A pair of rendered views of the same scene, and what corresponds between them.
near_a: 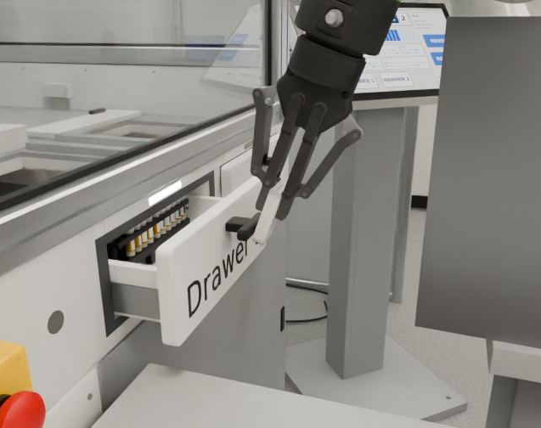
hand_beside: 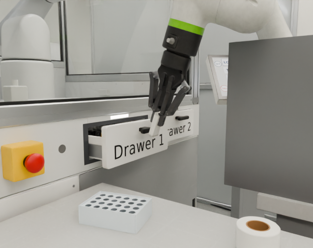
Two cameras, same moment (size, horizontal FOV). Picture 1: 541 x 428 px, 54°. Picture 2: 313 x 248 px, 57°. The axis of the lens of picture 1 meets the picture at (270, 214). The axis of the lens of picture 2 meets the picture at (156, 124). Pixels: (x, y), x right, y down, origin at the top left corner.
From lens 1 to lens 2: 0.30 m
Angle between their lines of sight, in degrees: 20
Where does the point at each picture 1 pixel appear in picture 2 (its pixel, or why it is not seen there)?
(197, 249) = (121, 132)
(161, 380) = (103, 187)
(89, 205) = (82, 110)
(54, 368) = (59, 167)
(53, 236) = (65, 116)
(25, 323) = (49, 143)
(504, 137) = (255, 92)
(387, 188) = not seen: hidden behind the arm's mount
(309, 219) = not seen: hidden behind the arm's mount
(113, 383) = (85, 186)
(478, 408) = not seen: outside the picture
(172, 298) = (106, 146)
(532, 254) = (272, 146)
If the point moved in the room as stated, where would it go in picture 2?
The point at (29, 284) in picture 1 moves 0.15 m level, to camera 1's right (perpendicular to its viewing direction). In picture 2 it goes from (53, 130) to (110, 133)
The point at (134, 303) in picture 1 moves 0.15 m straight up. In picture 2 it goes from (95, 152) to (94, 96)
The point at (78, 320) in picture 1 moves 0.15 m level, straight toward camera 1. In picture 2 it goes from (71, 152) to (58, 169)
